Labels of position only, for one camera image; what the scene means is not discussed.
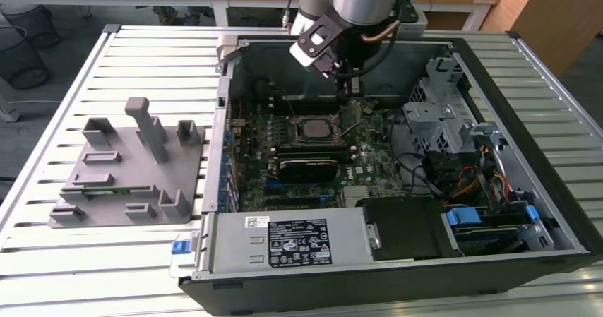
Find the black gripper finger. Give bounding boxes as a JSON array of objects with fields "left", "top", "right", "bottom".
[{"left": 336, "top": 76, "right": 364, "bottom": 100}]

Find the metal socket cover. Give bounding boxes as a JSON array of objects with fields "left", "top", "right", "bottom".
[{"left": 337, "top": 99, "right": 363, "bottom": 126}]

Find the silver-topped CPU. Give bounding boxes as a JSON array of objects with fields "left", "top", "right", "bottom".
[{"left": 300, "top": 117, "right": 332, "bottom": 138}]

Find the CPU socket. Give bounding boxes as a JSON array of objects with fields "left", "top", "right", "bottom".
[{"left": 292, "top": 114, "right": 341, "bottom": 145}]

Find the black RAM slot bank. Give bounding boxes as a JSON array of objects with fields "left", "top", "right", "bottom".
[
  {"left": 268, "top": 96, "right": 345, "bottom": 116},
  {"left": 275, "top": 145, "right": 355, "bottom": 163}
]

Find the green motherboard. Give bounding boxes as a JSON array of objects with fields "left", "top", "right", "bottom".
[{"left": 225, "top": 97, "right": 411, "bottom": 212}]

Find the silver metal drive cage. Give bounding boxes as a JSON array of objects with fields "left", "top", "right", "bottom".
[{"left": 403, "top": 57, "right": 476, "bottom": 155}]

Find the black graphics card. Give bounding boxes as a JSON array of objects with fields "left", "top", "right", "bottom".
[{"left": 277, "top": 157, "right": 340, "bottom": 184}]

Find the silver chipset heatsink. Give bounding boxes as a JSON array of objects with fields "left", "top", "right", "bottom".
[{"left": 341, "top": 185, "right": 373, "bottom": 205}]

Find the silver metal support bar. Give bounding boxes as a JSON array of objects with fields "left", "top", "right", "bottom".
[{"left": 463, "top": 121, "right": 536, "bottom": 205}]

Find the black fan shroud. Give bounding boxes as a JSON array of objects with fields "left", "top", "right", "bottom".
[{"left": 360, "top": 196, "right": 461, "bottom": 261}]

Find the wooden cabinet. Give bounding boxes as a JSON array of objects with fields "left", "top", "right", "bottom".
[{"left": 479, "top": 0, "right": 603, "bottom": 80}]

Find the hard disk in blue carrier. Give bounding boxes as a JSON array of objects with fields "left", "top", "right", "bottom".
[{"left": 441, "top": 205, "right": 543, "bottom": 258}]

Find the grey power supply unit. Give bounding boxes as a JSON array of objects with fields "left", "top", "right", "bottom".
[{"left": 200, "top": 213, "right": 377, "bottom": 274}]

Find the grey parts rack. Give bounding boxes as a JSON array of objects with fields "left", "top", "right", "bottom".
[{"left": 48, "top": 97, "right": 208, "bottom": 229}]

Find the blue case latch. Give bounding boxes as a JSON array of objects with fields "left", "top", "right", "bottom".
[{"left": 172, "top": 237, "right": 194, "bottom": 255}]

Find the black open PC case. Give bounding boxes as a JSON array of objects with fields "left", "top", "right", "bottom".
[{"left": 177, "top": 30, "right": 603, "bottom": 316}]

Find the black mesh waste bin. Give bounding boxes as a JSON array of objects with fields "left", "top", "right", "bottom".
[
  {"left": 0, "top": 4, "right": 62, "bottom": 49},
  {"left": 0, "top": 25, "right": 50, "bottom": 90}
]

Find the grey stand foot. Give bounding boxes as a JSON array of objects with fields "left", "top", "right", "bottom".
[{"left": 0, "top": 92, "right": 22, "bottom": 123}]

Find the thick black cable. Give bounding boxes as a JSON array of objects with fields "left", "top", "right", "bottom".
[{"left": 355, "top": 0, "right": 409, "bottom": 80}]

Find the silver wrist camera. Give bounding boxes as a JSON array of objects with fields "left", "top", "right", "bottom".
[
  {"left": 399, "top": 11, "right": 429, "bottom": 35},
  {"left": 289, "top": 15, "right": 348, "bottom": 80}
]

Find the black cable brass plug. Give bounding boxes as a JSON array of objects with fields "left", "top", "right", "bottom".
[{"left": 280, "top": 0, "right": 301, "bottom": 28}]

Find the coloured wire bundle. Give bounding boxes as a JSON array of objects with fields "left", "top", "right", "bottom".
[{"left": 441, "top": 143, "right": 515, "bottom": 205}]

